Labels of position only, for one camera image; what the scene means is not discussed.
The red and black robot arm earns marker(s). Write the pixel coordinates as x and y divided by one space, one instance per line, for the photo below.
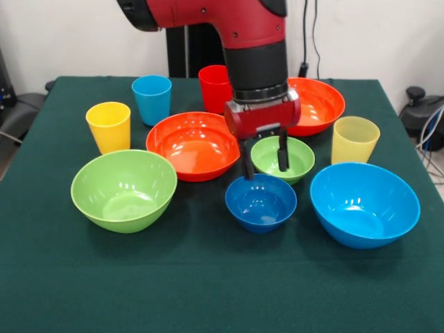
249 34

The black chair base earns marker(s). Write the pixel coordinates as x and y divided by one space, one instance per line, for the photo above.
416 111

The large light blue bowl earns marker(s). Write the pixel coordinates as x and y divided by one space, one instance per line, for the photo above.
364 208

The small dark blue bowl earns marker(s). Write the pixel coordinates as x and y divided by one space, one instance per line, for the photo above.
260 204

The light blue cup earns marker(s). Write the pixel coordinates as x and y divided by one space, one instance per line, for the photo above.
151 104

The orange bowl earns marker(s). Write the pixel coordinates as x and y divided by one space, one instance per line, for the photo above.
187 152
319 107

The translucent yellow cup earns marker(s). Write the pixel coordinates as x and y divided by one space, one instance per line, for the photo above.
354 145

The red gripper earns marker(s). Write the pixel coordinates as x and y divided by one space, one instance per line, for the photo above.
263 118

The red cup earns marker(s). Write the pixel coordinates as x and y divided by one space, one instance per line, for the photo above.
211 93

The opaque yellow cup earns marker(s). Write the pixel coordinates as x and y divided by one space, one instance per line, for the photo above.
109 135

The black chair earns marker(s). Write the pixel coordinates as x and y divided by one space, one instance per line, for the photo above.
24 111

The small green bowl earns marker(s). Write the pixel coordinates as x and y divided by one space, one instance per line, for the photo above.
267 163

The large green bowl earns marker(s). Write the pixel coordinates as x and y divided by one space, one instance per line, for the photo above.
121 194

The dark green tablecloth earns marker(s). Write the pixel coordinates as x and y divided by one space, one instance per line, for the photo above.
208 277

